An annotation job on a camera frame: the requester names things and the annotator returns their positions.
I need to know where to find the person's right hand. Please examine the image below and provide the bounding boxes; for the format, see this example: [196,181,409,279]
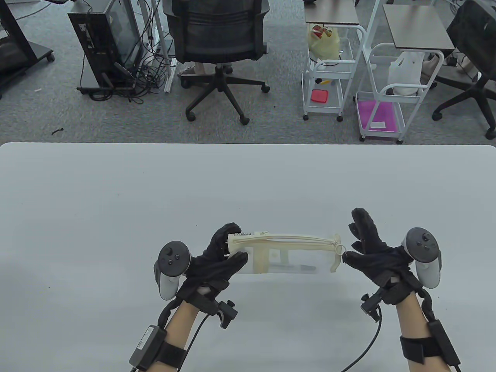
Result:
[342,208,421,307]

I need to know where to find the person's left hand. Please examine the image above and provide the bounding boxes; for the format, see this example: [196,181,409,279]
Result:
[180,222,248,301]

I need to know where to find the black and white marker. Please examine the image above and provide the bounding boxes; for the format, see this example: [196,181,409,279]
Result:
[267,263,316,272]

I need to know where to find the translucent white mesh pencil pouch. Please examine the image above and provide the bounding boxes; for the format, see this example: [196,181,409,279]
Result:
[227,231,345,275]

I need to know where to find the person's left forearm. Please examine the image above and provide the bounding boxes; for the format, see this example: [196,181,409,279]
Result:
[155,300,202,372]

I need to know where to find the black right forearm sensor box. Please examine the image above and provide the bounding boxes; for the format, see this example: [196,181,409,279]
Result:
[428,320,462,367]

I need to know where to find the person's right forearm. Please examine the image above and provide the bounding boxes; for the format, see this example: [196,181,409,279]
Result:
[395,294,462,372]

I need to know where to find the black left forearm sensor box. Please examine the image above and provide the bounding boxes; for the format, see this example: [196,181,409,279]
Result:
[129,325,167,370]

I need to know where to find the grey right hand controller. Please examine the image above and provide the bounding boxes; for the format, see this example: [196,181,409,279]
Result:
[401,227,442,289]

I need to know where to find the magenta sheet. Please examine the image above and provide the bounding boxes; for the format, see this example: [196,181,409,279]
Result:
[357,100,403,132]

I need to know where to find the narrow white rolling cart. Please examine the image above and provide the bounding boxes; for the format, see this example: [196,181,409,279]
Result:
[301,24,367,122]

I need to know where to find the wide white rolling cart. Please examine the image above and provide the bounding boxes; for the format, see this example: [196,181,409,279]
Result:
[356,43,445,145]

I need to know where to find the white plastic bag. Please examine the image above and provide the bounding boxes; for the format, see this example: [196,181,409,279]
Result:
[387,52,425,96]

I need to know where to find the white power strip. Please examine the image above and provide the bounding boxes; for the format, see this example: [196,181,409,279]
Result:
[164,56,181,93]

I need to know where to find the yellow plastic bag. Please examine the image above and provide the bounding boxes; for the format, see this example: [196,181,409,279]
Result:
[307,24,341,59]

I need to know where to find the black mesh office chair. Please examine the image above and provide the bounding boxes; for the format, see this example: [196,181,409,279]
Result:
[163,0,270,126]

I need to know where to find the white desk leg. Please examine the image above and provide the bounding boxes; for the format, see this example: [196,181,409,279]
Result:
[153,0,171,59]

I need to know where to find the large brown side table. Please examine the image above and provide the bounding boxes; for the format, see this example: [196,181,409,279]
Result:
[383,4,455,53]

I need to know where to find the small brown side table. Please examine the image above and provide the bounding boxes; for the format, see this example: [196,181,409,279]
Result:
[305,0,361,26]

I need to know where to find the black computer tower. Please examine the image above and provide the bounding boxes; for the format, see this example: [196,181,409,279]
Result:
[68,0,145,93]

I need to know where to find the black wheeled stand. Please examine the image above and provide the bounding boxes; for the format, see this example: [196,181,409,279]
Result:
[0,0,55,99]

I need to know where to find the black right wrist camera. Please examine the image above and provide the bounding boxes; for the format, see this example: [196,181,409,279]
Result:
[360,293,384,322]

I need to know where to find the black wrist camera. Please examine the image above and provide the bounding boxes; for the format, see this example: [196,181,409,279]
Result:
[360,293,384,322]
[217,300,238,330]

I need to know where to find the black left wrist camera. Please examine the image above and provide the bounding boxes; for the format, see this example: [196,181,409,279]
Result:
[217,300,238,330]

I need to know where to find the black left glove cable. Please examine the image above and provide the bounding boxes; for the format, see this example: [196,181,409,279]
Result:
[186,314,208,372]

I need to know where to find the black glove cable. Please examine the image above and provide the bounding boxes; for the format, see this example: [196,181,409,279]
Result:
[186,314,208,372]
[339,316,382,372]

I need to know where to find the black right glove cable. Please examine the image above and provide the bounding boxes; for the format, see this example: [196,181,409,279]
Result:
[339,316,382,372]

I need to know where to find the tangle of black cables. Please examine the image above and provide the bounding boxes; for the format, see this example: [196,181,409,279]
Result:
[79,0,171,103]

